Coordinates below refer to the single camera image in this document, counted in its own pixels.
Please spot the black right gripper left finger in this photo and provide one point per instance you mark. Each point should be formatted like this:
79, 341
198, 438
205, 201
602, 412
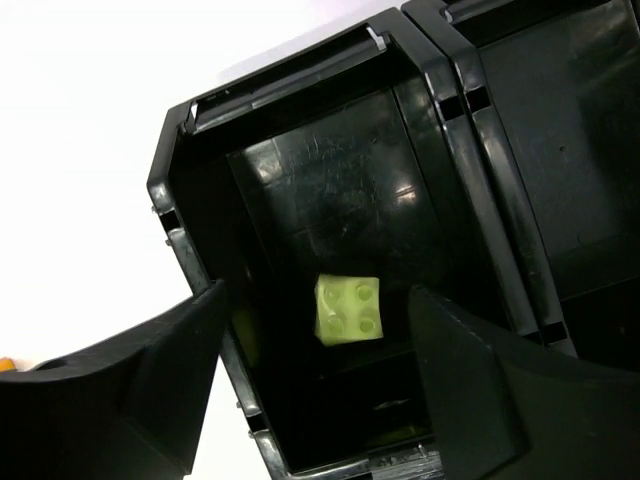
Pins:
129, 407

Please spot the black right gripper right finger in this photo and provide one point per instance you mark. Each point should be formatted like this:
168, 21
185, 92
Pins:
503, 407

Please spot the lime green square lego brick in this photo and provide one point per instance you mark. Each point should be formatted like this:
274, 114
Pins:
347, 309

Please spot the black four-compartment sorting bin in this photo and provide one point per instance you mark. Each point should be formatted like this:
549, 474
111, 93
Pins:
485, 150

